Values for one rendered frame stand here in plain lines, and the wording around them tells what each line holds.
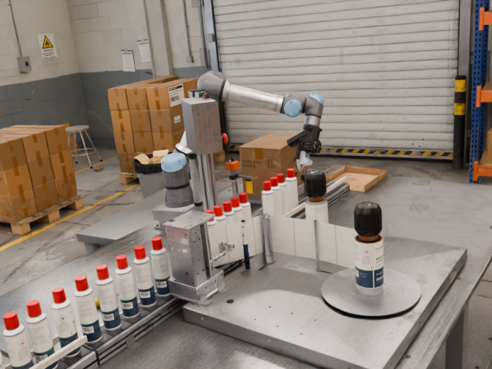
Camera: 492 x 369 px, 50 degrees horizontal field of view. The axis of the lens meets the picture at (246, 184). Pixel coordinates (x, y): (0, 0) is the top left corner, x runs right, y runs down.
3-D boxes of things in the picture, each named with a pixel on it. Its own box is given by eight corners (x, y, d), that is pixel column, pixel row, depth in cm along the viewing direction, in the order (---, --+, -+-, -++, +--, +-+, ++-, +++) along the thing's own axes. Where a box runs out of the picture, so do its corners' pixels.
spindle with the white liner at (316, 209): (323, 251, 198) (319, 176, 189) (302, 247, 203) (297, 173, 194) (334, 242, 204) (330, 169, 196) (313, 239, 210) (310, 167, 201)
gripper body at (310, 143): (311, 150, 236) (316, 124, 237) (295, 149, 241) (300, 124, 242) (319, 154, 242) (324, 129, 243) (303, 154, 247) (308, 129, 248)
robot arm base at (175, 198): (188, 207, 243) (185, 187, 240) (159, 208, 248) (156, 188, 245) (200, 197, 257) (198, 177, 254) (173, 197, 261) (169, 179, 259)
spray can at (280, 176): (285, 220, 231) (282, 176, 225) (275, 219, 234) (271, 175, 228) (291, 217, 235) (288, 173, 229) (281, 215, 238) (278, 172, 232)
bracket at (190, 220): (188, 231, 161) (187, 228, 160) (162, 225, 167) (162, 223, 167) (216, 216, 171) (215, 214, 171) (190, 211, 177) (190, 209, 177)
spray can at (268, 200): (271, 230, 222) (268, 184, 216) (262, 228, 226) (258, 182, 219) (278, 225, 226) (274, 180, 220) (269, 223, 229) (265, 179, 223)
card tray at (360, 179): (364, 192, 272) (364, 185, 271) (320, 187, 287) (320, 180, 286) (386, 176, 295) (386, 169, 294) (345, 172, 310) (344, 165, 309)
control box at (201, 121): (197, 156, 190) (190, 103, 184) (187, 147, 205) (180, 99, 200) (223, 151, 193) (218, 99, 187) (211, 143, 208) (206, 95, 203)
